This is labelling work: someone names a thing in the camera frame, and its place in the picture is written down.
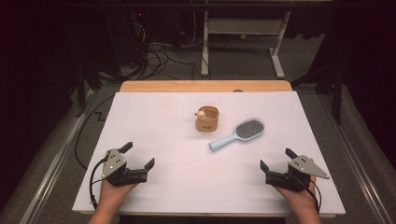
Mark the small yellow ball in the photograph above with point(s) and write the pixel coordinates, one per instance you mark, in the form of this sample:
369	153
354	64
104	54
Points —
243	36

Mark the aluminium floor rail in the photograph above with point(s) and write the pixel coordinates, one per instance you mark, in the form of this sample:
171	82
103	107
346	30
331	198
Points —
53	168
358	174

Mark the wooden cup with small figure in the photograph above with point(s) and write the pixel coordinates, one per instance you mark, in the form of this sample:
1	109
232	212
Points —
207	124

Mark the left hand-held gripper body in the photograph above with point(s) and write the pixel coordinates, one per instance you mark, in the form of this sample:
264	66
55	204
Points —
120	174

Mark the black computer tower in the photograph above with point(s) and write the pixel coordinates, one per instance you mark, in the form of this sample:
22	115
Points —
124	37

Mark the person's right hand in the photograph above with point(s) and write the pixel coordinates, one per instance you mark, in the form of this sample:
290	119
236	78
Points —
300	199

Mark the white metal stand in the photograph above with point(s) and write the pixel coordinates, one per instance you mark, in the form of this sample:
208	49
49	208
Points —
246	26

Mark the person's left hand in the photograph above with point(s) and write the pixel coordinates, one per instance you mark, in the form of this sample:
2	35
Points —
113	192

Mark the wooden table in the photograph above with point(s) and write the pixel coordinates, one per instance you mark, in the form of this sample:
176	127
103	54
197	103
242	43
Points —
202	86

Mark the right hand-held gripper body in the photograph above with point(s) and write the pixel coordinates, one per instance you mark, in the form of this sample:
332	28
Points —
292	180

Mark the white board sheet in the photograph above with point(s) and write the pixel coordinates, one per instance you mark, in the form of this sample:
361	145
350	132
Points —
186	180

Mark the dark metal stand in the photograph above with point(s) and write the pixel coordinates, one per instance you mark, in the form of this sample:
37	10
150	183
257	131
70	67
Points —
81	93
337	99

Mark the light blue hairbrush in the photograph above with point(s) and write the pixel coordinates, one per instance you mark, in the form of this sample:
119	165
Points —
249	129

